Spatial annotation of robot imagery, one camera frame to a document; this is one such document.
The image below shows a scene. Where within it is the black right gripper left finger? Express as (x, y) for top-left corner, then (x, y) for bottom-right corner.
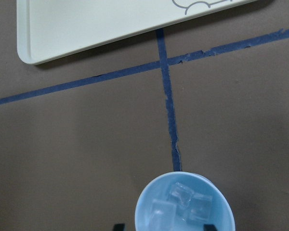
(113, 223), (125, 231)

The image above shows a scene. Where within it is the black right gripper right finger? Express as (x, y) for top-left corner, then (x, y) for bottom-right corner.
(203, 224), (217, 231)

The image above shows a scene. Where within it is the clear ice cube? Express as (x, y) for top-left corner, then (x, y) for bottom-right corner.
(187, 193), (212, 222)
(167, 182), (195, 208)
(148, 200), (177, 231)

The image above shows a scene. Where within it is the light blue cup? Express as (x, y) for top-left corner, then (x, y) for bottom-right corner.
(135, 171), (236, 231)

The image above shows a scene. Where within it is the cream bear tray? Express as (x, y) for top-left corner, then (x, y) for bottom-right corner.
(16, 0), (275, 65)

